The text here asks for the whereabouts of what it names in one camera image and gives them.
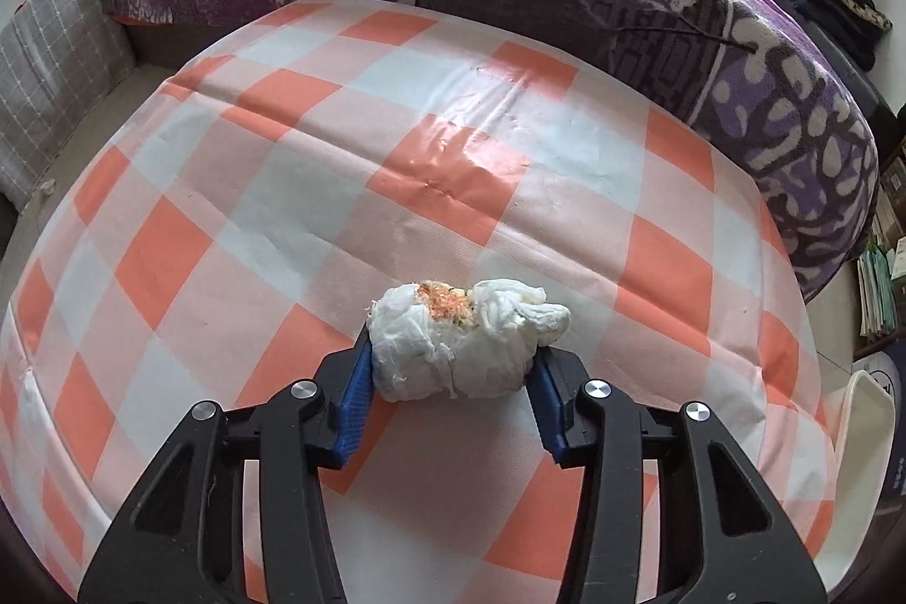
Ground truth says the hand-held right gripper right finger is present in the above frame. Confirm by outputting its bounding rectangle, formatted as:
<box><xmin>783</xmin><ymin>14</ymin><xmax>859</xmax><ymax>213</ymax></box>
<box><xmin>528</xmin><ymin>344</ymin><xmax>829</xmax><ymax>604</ymax></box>

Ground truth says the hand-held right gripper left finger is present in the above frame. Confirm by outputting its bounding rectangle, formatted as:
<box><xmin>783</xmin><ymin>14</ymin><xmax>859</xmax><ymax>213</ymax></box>
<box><xmin>76</xmin><ymin>336</ymin><xmax>375</xmax><ymax>604</ymax></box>

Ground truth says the white tissue wad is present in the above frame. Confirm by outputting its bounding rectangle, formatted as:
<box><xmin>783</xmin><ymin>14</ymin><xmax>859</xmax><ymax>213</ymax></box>
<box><xmin>364</xmin><ymin>276</ymin><xmax>574</xmax><ymax>402</ymax></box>

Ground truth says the white plastic bin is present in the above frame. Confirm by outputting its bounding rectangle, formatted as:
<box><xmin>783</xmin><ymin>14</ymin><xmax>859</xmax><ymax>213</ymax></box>
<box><xmin>814</xmin><ymin>366</ymin><xmax>906</xmax><ymax>592</ymax></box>

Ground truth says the orange white checked tablecloth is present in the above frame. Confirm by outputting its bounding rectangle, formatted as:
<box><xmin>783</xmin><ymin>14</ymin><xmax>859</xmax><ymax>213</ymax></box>
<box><xmin>0</xmin><ymin>0</ymin><xmax>840</xmax><ymax>604</ymax></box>

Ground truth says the grey checked cushion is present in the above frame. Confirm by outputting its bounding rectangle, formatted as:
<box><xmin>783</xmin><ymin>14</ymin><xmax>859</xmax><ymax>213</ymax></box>
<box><xmin>0</xmin><ymin>0</ymin><xmax>136</xmax><ymax>206</ymax></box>

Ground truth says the dark cabinet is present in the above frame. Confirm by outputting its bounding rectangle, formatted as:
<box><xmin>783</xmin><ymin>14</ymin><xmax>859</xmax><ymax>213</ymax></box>
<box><xmin>750</xmin><ymin>0</ymin><xmax>906</xmax><ymax>118</ymax></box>

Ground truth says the black cord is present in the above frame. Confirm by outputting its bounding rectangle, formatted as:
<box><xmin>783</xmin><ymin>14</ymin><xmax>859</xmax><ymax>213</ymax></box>
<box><xmin>614</xmin><ymin>12</ymin><xmax>755</xmax><ymax>62</ymax></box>

